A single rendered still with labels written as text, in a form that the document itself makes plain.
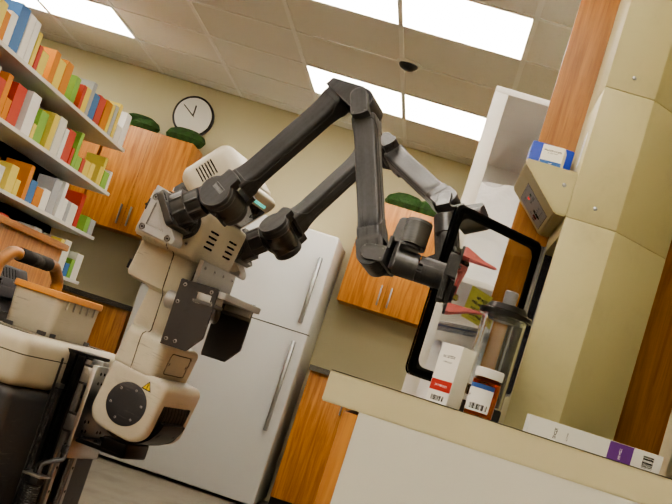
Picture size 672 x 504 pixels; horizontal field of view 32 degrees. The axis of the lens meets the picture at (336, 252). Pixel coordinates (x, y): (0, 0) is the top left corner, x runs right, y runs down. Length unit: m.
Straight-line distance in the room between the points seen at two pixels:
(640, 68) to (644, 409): 0.82
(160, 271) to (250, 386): 4.64
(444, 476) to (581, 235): 1.18
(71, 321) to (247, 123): 5.50
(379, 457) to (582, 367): 1.14
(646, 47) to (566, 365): 0.71
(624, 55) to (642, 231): 0.38
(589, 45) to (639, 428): 0.95
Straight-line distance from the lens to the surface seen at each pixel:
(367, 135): 2.56
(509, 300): 2.39
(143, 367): 2.78
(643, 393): 2.90
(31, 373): 2.81
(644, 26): 2.66
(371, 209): 2.46
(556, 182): 2.54
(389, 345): 8.05
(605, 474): 1.46
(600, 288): 2.53
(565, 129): 2.96
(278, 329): 7.43
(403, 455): 1.44
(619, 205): 2.55
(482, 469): 1.44
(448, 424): 1.44
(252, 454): 7.44
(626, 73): 2.62
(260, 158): 2.63
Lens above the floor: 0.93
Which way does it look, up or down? 6 degrees up
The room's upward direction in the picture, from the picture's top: 18 degrees clockwise
